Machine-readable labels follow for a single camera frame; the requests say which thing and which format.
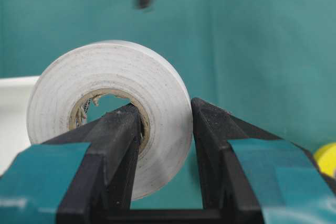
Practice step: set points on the white plastic tray case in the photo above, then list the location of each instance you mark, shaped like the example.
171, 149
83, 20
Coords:
15, 93

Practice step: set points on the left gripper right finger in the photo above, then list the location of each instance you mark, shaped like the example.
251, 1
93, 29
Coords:
253, 176

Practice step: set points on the white tape roll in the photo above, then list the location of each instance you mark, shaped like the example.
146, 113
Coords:
108, 74

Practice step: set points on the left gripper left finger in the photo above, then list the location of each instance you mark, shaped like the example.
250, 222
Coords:
69, 178

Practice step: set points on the yellow tape roll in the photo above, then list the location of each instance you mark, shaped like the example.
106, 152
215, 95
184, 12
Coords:
326, 159

